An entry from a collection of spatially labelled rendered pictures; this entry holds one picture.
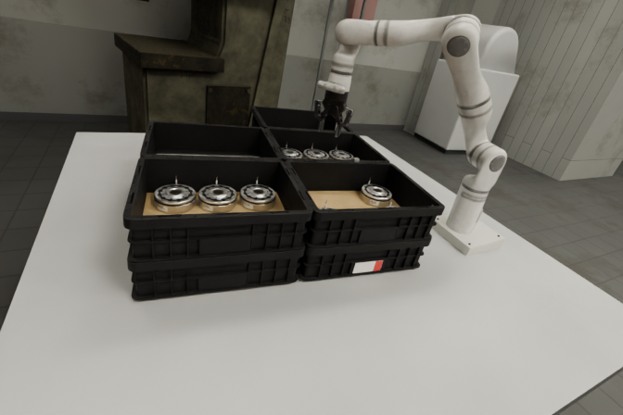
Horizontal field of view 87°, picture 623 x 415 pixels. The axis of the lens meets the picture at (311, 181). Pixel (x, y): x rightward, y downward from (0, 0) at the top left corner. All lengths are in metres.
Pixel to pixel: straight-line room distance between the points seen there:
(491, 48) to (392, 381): 4.33
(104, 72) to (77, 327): 3.29
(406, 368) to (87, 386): 0.61
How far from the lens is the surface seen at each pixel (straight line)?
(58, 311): 0.91
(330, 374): 0.77
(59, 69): 3.99
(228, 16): 2.69
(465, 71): 1.01
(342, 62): 1.06
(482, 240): 1.33
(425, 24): 1.04
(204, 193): 0.94
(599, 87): 5.30
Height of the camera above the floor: 1.33
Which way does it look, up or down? 26 degrees down
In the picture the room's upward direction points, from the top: 11 degrees clockwise
